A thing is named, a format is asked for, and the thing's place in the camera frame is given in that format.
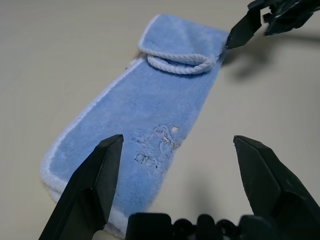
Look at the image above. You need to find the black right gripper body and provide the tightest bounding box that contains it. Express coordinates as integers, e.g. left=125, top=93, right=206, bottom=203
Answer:
left=246, top=0, right=320, bottom=12

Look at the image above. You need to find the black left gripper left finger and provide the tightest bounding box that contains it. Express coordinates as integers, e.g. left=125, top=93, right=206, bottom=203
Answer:
left=38, top=134, right=124, bottom=240

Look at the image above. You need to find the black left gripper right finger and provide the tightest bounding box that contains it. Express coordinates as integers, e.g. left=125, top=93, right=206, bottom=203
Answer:
left=232, top=135, right=320, bottom=240

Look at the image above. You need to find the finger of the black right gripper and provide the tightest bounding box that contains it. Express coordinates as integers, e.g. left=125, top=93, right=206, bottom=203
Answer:
left=263, top=9, right=316, bottom=36
left=225, top=7, right=264, bottom=50

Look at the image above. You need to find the light blue towel white trim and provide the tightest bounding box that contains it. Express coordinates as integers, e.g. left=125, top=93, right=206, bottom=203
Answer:
left=39, top=13, right=230, bottom=239

